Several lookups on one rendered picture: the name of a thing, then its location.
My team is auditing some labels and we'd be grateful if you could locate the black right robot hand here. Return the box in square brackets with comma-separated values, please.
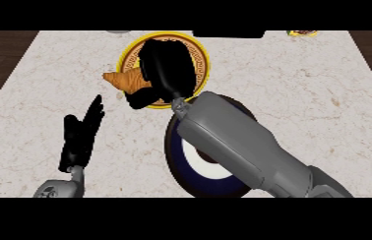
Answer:
[127, 38, 197, 110]

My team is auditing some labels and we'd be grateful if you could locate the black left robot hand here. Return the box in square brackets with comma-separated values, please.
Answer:
[56, 93, 106, 174]

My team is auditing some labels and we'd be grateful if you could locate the brown croissant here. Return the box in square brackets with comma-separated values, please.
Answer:
[101, 67, 153, 95]

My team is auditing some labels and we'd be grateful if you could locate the yellow rimmed brown plate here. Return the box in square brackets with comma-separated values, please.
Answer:
[115, 31, 212, 110]

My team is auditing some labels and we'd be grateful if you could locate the dark blue white plate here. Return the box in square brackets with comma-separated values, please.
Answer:
[162, 93, 258, 199]

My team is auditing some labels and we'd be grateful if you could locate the yellow rimmed dark object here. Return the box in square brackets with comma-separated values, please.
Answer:
[285, 30, 320, 37]

